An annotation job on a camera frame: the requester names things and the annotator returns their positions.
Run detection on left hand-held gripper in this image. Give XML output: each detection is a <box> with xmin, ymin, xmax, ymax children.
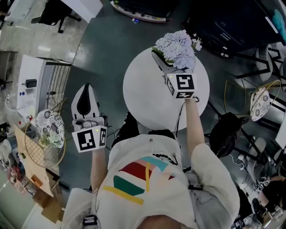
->
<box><xmin>71</xmin><ymin>83</ymin><xmax>108</xmax><ymax>153</ymax></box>

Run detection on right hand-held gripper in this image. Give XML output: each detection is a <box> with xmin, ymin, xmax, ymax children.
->
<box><xmin>151</xmin><ymin>50</ymin><xmax>198</xmax><ymax>99</ymax></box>

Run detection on pale blue flowers bunch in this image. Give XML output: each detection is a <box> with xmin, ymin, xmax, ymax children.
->
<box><xmin>151</xmin><ymin>30</ymin><xmax>203</xmax><ymax>70</ymax></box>

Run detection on person's right forearm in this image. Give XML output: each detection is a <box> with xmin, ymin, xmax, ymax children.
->
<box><xmin>184</xmin><ymin>97</ymin><xmax>206</xmax><ymax>155</ymax></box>

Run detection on person's left forearm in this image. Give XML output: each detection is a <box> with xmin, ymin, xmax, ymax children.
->
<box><xmin>90</xmin><ymin>148</ymin><xmax>109</xmax><ymax>192</ymax></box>

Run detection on floral round seat cushion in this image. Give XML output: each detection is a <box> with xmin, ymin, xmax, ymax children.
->
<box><xmin>249</xmin><ymin>88</ymin><xmax>271</xmax><ymax>122</ymax></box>
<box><xmin>35</xmin><ymin>109</ymin><xmax>66</xmax><ymax>148</ymax></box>

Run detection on white flower bunch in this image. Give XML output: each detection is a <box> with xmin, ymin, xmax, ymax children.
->
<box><xmin>39</xmin><ymin>129</ymin><xmax>63</xmax><ymax>148</ymax></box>

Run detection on white round table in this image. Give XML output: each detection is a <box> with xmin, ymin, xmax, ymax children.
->
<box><xmin>122</xmin><ymin>47</ymin><xmax>210</xmax><ymax>133</ymax></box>

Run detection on person's black trousers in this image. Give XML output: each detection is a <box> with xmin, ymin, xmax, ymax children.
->
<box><xmin>110</xmin><ymin>111</ymin><xmax>180</xmax><ymax>149</ymax></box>

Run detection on dark cabinet machine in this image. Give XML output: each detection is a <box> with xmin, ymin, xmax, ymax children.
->
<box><xmin>110</xmin><ymin>0</ymin><xmax>180</xmax><ymax>23</ymax></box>
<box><xmin>182</xmin><ymin>0</ymin><xmax>286</xmax><ymax>58</ymax></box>

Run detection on white counter cabinet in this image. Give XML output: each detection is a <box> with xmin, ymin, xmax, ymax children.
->
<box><xmin>17</xmin><ymin>54</ymin><xmax>72</xmax><ymax>117</ymax></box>

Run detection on light wooden desk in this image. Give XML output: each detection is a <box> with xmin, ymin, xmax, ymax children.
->
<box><xmin>13</xmin><ymin>124</ymin><xmax>55</xmax><ymax>198</ymax></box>

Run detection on grey office chair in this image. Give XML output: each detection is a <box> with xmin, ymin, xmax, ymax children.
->
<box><xmin>238</xmin><ymin>137</ymin><xmax>268</xmax><ymax>180</ymax></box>
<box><xmin>254</xmin><ymin>43</ymin><xmax>286</xmax><ymax>82</ymax></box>

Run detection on black jacket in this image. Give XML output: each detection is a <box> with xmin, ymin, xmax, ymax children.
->
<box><xmin>209</xmin><ymin>111</ymin><xmax>250</xmax><ymax>158</ymax></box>

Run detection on black office chair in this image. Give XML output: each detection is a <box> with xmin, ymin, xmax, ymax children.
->
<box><xmin>30</xmin><ymin>0</ymin><xmax>82</xmax><ymax>34</ymax></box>

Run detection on brown cardboard boxes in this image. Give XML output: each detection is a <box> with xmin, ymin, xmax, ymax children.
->
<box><xmin>32</xmin><ymin>176</ymin><xmax>66</xmax><ymax>224</ymax></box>

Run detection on person's white printed shirt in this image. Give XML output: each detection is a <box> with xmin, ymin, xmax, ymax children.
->
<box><xmin>61</xmin><ymin>131</ymin><xmax>241</xmax><ymax>229</ymax></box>

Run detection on teal cloth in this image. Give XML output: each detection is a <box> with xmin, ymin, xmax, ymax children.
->
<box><xmin>272</xmin><ymin>8</ymin><xmax>286</xmax><ymax>44</ymax></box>

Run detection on white desk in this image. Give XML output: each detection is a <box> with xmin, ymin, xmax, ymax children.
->
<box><xmin>274</xmin><ymin>116</ymin><xmax>286</xmax><ymax>151</ymax></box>

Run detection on gold wire chair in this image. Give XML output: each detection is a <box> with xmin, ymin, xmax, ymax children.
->
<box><xmin>24</xmin><ymin>97</ymin><xmax>67</xmax><ymax>169</ymax></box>
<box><xmin>224</xmin><ymin>79</ymin><xmax>282</xmax><ymax>123</ymax></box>

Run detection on grey strap black buckle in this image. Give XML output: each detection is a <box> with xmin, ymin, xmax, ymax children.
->
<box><xmin>83</xmin><ymin>214</ymin><xmax>98</xmax><ymax>227</ymax></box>

